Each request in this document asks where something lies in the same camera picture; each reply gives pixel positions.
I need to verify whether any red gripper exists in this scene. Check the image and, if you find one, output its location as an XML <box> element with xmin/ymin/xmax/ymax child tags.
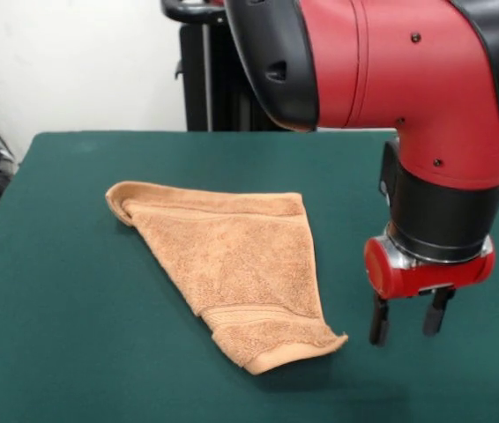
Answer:
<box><xmin>362</xmin><ymin>234</ymin><xmax>496</xmax><ymax>348</ymax></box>

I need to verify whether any tan terry towel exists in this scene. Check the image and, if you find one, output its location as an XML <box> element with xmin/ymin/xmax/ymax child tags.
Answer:
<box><xmin>104</xmin><ymin>179</ymin><xmax>349</xmax><ymax>376</ymax></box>

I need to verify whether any dark green table cloth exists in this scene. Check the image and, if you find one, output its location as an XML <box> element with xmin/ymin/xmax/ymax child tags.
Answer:
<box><xmin>0</xmin><ymin>129</ymin><xmax>499</xmax><ymax>423</ymax></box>

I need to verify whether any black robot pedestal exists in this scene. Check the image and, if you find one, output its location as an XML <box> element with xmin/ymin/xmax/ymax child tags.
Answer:
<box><xmin>160</xmin><ymin>0</ymin><xmax>279</xmax><ymax>133</ymax></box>

